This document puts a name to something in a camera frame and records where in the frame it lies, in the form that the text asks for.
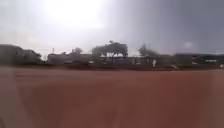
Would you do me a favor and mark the low building with flat roof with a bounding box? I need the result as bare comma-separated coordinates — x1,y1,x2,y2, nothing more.
173,53,224,68

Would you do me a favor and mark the long low building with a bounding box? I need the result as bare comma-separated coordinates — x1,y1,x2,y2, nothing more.
46,51,141,66

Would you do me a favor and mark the small tree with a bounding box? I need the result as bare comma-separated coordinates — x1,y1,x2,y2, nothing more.
71,46,84,56

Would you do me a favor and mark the dark building with trees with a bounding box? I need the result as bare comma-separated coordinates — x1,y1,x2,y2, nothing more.
0,43,43,66

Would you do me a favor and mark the lone dark tree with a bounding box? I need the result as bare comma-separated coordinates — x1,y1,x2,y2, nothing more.
137,43,160,67

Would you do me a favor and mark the clump of dark trees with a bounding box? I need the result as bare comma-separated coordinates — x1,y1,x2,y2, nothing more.
91,40,129,64

